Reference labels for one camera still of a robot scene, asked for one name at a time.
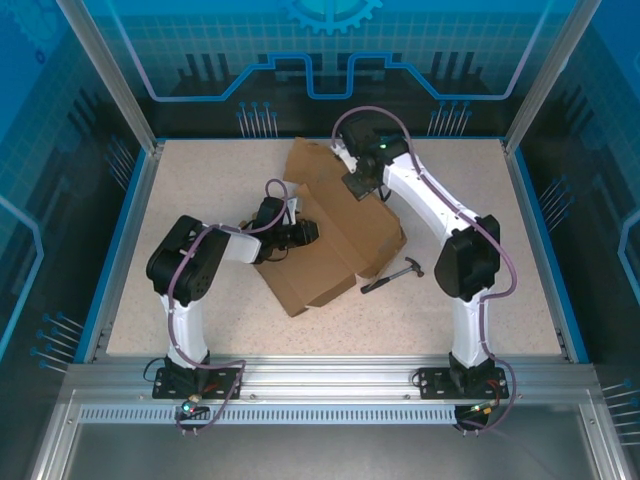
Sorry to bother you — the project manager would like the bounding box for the brown cardboard paper box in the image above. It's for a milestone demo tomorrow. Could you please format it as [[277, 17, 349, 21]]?
[[254, 137, 407, 319]]

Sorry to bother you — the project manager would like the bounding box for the black handled claw hammer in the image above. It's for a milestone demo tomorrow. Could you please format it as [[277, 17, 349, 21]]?
[[360, 256, 426, 295]]

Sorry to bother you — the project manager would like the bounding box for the aluminium cross beam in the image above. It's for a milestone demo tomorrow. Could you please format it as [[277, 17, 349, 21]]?
[[64, 355, 601, 407]]

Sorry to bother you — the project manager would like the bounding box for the left aluminium side rail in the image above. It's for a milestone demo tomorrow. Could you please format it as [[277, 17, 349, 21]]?
[[82, 142, 166, 364]]

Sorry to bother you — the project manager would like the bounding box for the aluminium side rail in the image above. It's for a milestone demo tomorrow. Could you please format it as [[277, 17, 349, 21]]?
[[82, 142, 166, 364], [501, 139, 574, 364]]

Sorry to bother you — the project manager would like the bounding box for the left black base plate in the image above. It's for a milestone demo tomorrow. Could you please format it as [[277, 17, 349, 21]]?
[[152, 367, 244, 400]]

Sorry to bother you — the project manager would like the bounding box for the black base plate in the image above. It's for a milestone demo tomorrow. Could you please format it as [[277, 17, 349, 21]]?
[[417, 367, 509, 400], [152, 367, 244, 400]]

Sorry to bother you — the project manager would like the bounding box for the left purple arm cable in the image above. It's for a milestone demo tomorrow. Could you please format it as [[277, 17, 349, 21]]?
[[166, 178, 290, 436]]

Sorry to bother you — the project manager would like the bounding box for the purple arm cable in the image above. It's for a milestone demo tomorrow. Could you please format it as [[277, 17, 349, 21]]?
[[331, 106, 519, 434], [166, 178, 290, 436]]

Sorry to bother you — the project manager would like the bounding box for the slotted grey cable duct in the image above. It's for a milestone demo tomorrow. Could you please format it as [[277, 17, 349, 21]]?
[[78, 405, 459, 426]]

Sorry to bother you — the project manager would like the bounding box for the right aluminium side rail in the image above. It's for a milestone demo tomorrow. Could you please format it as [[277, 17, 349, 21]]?
[[501, 139, 574, 364]]

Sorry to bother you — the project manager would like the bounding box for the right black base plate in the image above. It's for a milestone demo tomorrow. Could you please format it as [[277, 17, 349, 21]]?
[[417, 367, 509, 400]]

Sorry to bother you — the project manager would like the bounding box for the right aluminium frame post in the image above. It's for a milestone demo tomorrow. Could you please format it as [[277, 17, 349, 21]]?
[[502, 0, 604, 154]]

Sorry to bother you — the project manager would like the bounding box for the aluminium frame post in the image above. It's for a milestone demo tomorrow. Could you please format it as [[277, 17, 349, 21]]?
[[55, 0, 166, 154], [502, 0, 604, 154]]

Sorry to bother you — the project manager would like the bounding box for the left cable connector with light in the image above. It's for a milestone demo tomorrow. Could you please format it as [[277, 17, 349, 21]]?
[[180, 394, 209, 420]]

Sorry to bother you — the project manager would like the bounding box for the cable connector with light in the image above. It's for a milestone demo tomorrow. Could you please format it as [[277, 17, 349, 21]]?
[[457, 398, 504, 420], [180, 394, 209, 420]]

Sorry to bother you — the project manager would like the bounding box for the left aluminium frame post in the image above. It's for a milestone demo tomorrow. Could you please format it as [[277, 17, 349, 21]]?
[[55, 0, 166, 154]]

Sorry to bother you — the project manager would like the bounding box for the right cable connector with light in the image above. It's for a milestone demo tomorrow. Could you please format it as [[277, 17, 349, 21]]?
[[457, 398, 504, 420]]

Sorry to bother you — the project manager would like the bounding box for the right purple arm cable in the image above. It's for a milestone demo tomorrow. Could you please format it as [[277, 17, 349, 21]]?
[[331, 106, 519, 434]]

